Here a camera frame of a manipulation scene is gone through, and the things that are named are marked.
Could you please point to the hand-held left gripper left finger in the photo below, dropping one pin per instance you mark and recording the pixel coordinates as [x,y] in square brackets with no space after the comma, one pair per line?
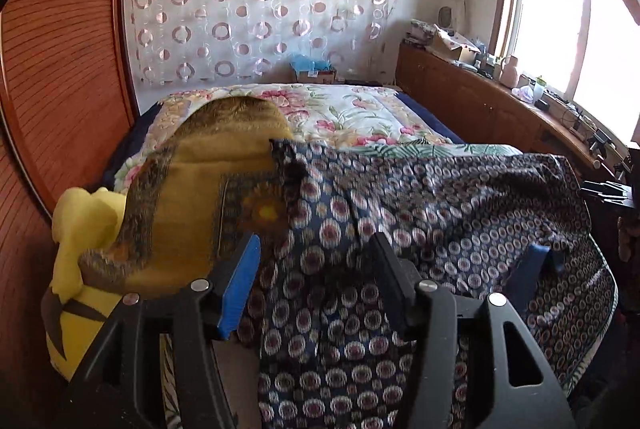
[240,289]

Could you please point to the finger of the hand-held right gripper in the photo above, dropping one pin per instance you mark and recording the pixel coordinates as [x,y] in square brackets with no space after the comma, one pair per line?
[600,186]
[607,199]

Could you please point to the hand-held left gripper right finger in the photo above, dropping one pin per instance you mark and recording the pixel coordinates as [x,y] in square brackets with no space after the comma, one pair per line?
[396,291]

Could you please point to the navy circle-patterned garment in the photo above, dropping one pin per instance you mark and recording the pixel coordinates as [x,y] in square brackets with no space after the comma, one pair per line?
[400,204]

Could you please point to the person's right hand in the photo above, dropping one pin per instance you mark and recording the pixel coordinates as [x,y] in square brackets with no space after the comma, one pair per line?
[627,239]

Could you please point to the small black tripod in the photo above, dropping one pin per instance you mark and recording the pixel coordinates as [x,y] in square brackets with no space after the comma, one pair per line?
[601,146]

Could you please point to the green-capped bottle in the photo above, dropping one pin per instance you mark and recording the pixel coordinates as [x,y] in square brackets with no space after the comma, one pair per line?
[539,91]

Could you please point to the mustard patterned pillow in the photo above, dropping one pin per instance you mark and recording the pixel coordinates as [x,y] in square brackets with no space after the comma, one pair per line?
[210,159]

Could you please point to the long wooden cabinet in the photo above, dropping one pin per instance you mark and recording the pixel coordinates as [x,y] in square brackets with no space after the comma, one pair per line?
[470,94]

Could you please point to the yellow plush toy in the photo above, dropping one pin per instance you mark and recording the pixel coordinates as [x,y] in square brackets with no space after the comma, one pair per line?
[82,239]

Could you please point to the wooden framed window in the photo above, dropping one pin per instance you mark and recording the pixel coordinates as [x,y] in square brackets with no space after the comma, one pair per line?
[575,19]

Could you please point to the floral bedspread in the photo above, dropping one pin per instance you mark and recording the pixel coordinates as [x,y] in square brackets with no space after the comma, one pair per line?
[350,114]

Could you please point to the open cardboard box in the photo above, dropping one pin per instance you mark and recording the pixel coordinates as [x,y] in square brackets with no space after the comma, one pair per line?
[450,45]

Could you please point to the cardboard box with blue contents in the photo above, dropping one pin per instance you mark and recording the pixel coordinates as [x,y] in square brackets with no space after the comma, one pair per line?
[312,70]

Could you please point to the dark oval ornament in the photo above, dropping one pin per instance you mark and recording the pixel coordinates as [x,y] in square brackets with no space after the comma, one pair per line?
[444,15]

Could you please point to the floral storage box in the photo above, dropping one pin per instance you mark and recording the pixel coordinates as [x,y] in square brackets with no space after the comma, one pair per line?
[421,32]

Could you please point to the wooden slatted wardrobe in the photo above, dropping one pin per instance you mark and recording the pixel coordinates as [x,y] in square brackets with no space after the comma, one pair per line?
[55,59]

